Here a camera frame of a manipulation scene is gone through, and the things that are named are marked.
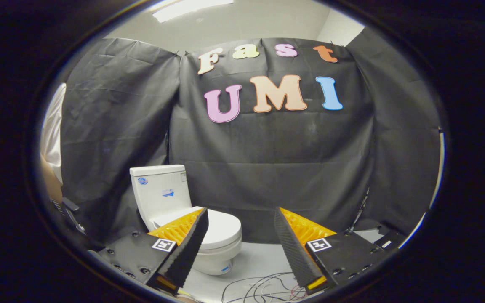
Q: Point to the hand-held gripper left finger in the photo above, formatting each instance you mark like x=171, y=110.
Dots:
x=190, y=246

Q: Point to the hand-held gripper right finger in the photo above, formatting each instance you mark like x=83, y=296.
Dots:
x=295, y=248

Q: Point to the white toilet lid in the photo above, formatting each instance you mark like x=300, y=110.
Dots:
x=223, y=227

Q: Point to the white toilet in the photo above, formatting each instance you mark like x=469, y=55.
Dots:
x=160, y=195

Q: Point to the white toilet tank cover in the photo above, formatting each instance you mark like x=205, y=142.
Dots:
x=156, y=170

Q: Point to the black backdrop cloth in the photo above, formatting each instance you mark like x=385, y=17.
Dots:
x=276, y=160

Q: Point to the black box with white label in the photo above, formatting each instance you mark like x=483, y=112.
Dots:
x=394, y=240

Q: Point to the person's white shirt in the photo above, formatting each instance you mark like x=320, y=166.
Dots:
x=53, y=130

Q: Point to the ceiling light panel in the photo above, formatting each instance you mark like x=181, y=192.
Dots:
x=183, y=8

